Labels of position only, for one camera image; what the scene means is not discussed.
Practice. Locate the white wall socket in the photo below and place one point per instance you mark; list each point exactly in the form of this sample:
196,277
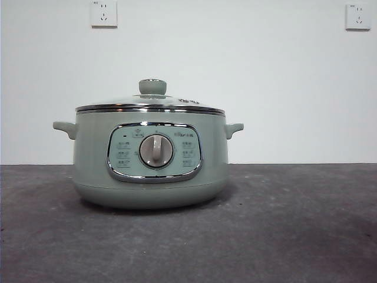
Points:
104,14
357,17

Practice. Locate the glass lid with green knob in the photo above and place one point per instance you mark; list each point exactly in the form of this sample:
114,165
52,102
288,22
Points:
152,87

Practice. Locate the pale green electric cooking pot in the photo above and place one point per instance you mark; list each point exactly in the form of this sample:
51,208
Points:
94,153

